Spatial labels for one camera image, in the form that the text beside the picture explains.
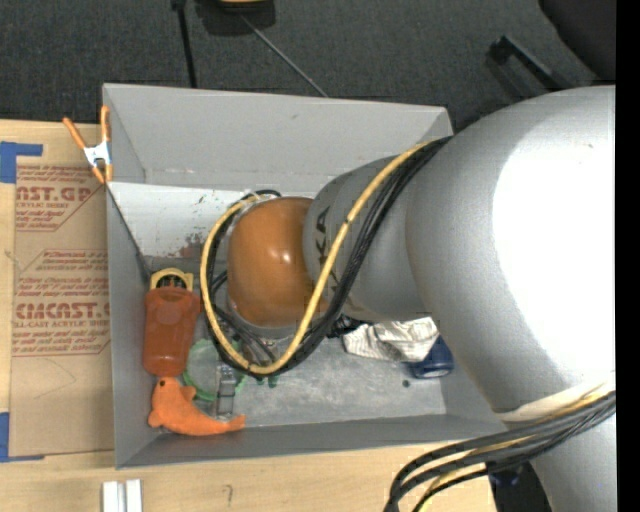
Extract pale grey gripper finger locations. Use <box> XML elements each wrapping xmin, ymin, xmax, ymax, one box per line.
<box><xmin>217</xmin><ymin>363</ymin><xmax>238</xmax><ymax>418</ymax></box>

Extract green clear plastic cup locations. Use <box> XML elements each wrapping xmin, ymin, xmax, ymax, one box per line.
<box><xmin>181</xmin><ymin>338</ymin><xmax>247</xmax><ymax>403</ymax></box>

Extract orange toy fish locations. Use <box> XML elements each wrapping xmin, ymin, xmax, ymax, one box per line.
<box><xmin>146</xmin><ymin>375</ymin><xmax>247</xmax><ymax>437</ymax></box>

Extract orange translucent plastic bottle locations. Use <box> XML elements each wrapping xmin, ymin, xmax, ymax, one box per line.
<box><xmin>141</xmin><ymin>287</ymin><xmax>203</xmax><ymax>378</ymax></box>

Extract yellow round object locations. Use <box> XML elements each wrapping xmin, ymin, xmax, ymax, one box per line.
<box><xmin>149</xmin><ymin>267</ymin><xmax>195</xmax><ymax>295</ymax></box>

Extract white striped cloth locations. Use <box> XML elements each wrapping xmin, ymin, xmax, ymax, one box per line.
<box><xmin>341</xmin><ymin>315</ymin><xmax>441</xmax><ymax>364</ymax></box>

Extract dark blue cup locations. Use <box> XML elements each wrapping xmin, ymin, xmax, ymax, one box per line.
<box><xmin>406</xmin><ymin>335</ymin><xmax>456</xmax><ymax>380</ymax></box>

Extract brown cardboard board red print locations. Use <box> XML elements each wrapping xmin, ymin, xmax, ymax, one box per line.
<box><xmin>0</xmin><ymin>118</ymin><xmax>116</xmax><ymax>462</ymax></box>

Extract grey metal bin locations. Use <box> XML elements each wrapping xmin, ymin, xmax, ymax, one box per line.
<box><xmin>101</xmin><ymin>83</ymin><xmax>507</xmax><ymax>470</ymax></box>

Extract black cylinder on white bracket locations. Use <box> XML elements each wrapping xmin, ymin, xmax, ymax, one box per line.
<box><xmin>328</xmin><ymin>312</ymin><xmax>360</xmax><ymax>338</ymax></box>

